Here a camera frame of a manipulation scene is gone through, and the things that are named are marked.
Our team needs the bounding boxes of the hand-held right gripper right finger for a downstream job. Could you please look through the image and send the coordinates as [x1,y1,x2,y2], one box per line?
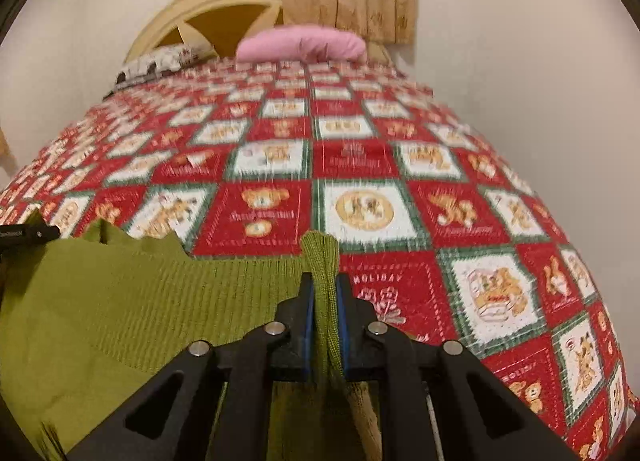
[335,272,581,461]

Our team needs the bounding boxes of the pink pillow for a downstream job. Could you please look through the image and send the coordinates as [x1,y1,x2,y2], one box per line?
[236,24,368,63]

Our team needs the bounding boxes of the red checked printed blanket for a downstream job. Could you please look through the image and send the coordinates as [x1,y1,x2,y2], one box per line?
[0,58,640,461]

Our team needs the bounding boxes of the white patterned pillow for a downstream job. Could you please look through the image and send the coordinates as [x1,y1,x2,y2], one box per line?
[114,44,218,90]

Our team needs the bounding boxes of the green orange cream striped sweater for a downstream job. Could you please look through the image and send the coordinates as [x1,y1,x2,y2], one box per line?
[0,210,383,461]

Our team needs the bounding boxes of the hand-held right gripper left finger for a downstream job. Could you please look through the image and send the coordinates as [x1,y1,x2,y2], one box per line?
[65,271,317,461]

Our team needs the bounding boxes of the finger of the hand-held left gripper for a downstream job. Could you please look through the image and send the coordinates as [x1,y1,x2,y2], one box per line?
[0,224,61,253]

